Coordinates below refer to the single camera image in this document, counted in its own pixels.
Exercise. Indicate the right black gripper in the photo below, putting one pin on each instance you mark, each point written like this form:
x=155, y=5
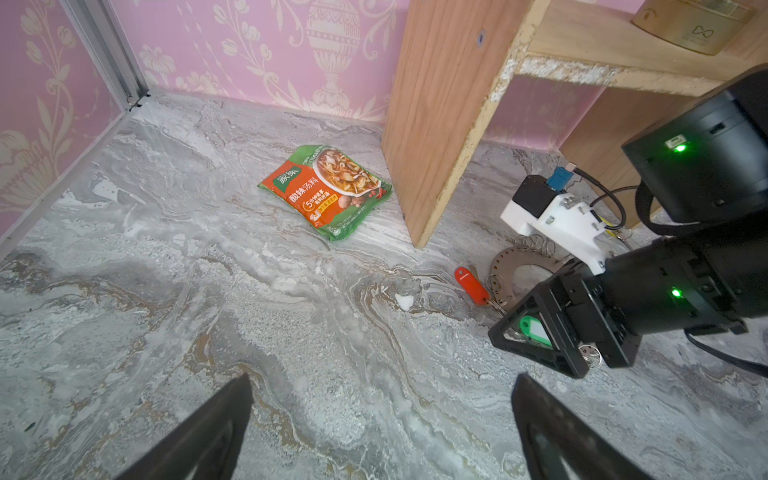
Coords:
x=559, y=315

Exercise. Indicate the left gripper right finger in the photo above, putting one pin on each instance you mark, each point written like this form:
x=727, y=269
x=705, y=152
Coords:
x=559, y=445

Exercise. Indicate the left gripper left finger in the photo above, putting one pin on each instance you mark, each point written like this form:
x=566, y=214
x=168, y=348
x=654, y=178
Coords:
x=207, y=444

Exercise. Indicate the green key tag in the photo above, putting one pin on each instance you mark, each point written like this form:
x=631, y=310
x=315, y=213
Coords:
x=533, y=329

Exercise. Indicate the metal ring plate with keyrings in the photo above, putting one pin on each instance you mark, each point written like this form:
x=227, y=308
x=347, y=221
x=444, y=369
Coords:
x=517, y=269

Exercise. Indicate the red key tag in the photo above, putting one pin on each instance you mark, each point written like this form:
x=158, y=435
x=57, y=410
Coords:
x=472, y=286

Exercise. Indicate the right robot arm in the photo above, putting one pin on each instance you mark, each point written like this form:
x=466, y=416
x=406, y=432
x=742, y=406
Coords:
x=702, y=192

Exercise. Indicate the green orange soup packet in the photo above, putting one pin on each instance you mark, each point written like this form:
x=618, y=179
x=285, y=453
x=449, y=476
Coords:
x=334, y=193

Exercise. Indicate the wooden two-tier shelf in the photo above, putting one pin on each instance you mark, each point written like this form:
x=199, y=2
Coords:
x=571, y=77

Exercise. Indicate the round red-lid tin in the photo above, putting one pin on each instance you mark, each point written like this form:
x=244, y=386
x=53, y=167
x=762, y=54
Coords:
x=704, y=26

